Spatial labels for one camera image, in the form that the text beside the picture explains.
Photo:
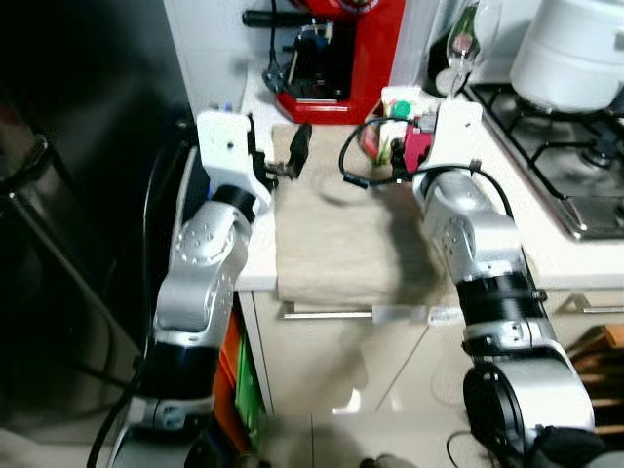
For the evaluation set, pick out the white printed drink carton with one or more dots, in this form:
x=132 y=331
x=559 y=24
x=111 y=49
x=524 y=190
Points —
x=400 y=102

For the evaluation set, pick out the beige kitchen base cabinet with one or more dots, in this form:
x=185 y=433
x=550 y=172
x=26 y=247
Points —
x=331 y=361

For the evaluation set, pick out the pink plastic container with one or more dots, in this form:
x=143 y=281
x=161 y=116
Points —
x=419 y=151

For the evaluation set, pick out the white paper tag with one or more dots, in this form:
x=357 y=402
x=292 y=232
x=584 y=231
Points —
x=400 y=314
x=447 y=315

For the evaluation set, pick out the beige cloth with white tags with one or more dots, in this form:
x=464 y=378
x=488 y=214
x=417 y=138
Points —
x=331 y=234

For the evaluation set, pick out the orange plastic bin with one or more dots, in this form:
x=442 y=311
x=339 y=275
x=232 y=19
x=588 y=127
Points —
x=227 y=380

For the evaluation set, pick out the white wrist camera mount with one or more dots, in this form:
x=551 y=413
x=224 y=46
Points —
x=226 y=146
x=458 y=136

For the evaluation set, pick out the red coffee machine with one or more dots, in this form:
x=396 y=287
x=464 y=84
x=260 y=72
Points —
x=375 y=49

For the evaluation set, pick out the clear wine glass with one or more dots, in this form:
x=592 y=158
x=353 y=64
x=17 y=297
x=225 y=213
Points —
x=473 y=39

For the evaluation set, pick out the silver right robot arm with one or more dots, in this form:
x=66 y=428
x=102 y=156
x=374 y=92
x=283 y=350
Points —
x=468 y=224

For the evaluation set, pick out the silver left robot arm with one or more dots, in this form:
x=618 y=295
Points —
x=205 y=253

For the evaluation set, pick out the green plastic bin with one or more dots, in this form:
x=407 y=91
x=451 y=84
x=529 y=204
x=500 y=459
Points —
x=249 y=390

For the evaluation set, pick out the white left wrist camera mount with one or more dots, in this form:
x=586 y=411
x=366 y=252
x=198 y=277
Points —
x=226 y=146

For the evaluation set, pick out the white cooking pot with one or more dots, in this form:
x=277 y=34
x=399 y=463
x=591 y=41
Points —
x=570 y=54

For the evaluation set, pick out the wooden wine rack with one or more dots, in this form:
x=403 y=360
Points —
x=609 y=336

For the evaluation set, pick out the stainless steel gas hob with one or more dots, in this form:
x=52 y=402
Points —
x=575 y=195

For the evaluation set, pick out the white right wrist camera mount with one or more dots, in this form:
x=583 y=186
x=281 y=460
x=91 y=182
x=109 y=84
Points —
x=458 y=136

